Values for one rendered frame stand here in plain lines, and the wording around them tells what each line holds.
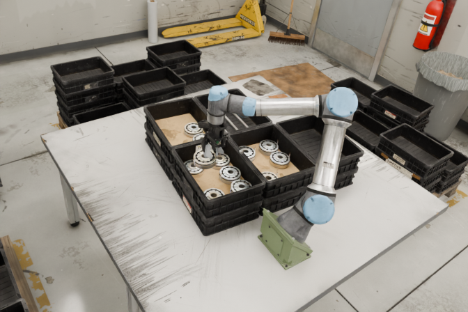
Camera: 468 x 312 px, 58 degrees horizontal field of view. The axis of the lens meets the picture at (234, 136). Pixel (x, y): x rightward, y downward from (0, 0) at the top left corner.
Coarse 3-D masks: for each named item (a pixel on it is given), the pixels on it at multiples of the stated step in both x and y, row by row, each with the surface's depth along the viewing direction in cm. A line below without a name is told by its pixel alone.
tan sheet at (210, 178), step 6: (204, 174) 206; (210, 174) 207; (216, 174) 207; (198, 180) 202; (204, 180) 203; (210, 180) 203; (216, 180) 204; (204, 186) 200; (210, 186) 200; (216, 186) 200; (222, 186) 201; (228, 186) 201; (228, 192) 198
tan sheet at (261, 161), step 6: (258, 144) 230; (258, 150) 226; (258, 156) 222; (264, 156) 222; (258, 162) 218; (264, 162) 218; (258, 168) 214; (264, 168) 215; (270, 168) 215; (288, 168) 216; (294, 168) 217; (282, 174) 212; (288, 174) 212
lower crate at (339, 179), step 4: (348, 172) 220; (352, 172) 222; (356, 172) 223; (336, 176) 216; (340, 176) 218; (344, 176) 220; (348, 176) 224; (352, 176) 226; (336, 180) 221; (340, 180) 222; (344, 180) 223; (348, 180) 227; (336, 184) 223; (340, 184) 223; (344, 184) 226; (348, 184) 228; (336, 188) 225; (340, 188) 225
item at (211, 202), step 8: (192, 144) 208; (232, 144) 211; (176, 160) 200; (184, 168) 194; (192, 176) 190; (192, 184) 188; (264, 184) 190; (200, 192) 182; (232, 192) 184; (240, 192) 184; (248, 192) 187; (208, 200) 179; (216, 200) 179; (224, 200) 182
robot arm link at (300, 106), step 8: (320, 96) 179; (256, 104) 181; (264, 104) 181; (272, 104) 180; (280, 104) 180; (288, 104) 179; (296, 104) 179; (304, 104) 179; (312, 104) 178; (320, 104) 177; (256, 112) 182; (264, 112) 181; (272, 112) 181; (280, 112) 181; (288, 112) 180; (296, 112) 180; (304, 112) 180; (312, 112) 180; (320, 112) 178
